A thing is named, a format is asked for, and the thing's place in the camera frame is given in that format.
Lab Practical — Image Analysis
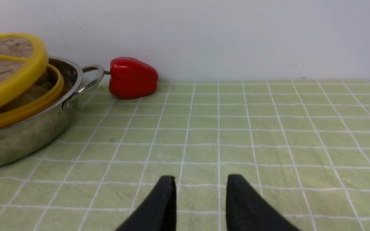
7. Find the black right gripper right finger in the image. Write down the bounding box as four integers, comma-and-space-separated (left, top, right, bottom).
226, 174, 299, 231

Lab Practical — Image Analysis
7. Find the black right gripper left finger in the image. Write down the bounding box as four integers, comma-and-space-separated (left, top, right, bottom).
116, 175, 177, 231

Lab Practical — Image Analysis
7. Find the yellow bamboo steamer basket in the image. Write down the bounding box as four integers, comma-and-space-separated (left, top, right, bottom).
0, 64, 65, 129

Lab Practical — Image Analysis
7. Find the yellow bamboo steamer lid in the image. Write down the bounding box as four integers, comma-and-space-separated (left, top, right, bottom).
0, 33, 48, 107

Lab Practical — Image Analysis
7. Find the stainless steel pot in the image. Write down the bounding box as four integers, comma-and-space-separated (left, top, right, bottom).
0, 56, 105, 167

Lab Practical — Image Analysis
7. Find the green checked tablecloth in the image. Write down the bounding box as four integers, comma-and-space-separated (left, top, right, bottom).
0, 80, 370, 231

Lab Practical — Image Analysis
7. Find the red bell pepper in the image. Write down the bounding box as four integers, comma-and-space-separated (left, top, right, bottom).
108, 57, 159, 100

